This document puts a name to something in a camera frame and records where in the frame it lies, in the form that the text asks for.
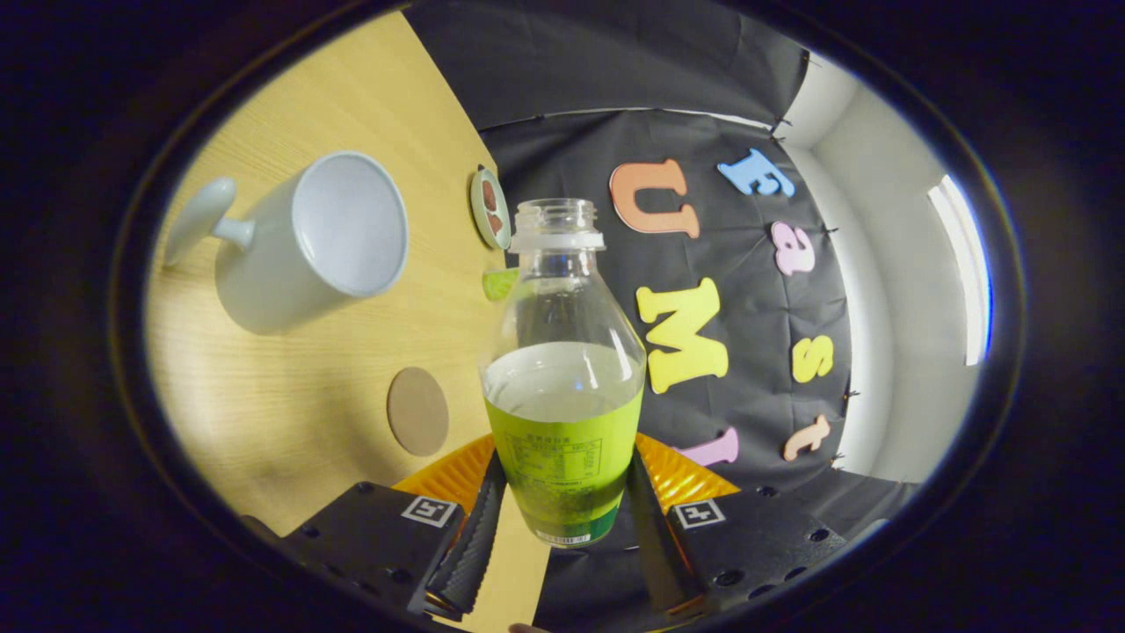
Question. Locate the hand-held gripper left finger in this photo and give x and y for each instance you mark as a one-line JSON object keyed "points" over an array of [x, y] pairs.
{"points": [[475, 554]]}

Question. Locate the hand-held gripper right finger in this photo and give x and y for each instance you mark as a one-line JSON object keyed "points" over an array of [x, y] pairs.
{"points": [[655, 554]]}

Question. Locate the clear juice bottle green label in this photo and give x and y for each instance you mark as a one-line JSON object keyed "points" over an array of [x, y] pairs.
{"points": [[562, 440]]}

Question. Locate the round brown coaster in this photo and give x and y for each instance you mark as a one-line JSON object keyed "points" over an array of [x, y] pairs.
{"points": [[418, 411]]}

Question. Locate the green drink bottle white label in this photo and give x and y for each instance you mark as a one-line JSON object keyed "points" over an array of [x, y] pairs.
{"points": [[499, 284]]}

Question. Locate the wooden table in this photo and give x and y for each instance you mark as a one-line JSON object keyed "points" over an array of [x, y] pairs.
{"points": [[325, 396]]}

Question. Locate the brown food piece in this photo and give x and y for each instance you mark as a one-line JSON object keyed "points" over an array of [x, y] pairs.
{"points": [[489, 195], [497, 223]]}

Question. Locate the pale green plate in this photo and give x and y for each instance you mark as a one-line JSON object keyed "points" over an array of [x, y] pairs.
{"points": [[477, 211]]}

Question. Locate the ceiling light panel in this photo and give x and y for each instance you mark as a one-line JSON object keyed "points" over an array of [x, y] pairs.
{"points": [[962, 272]]}

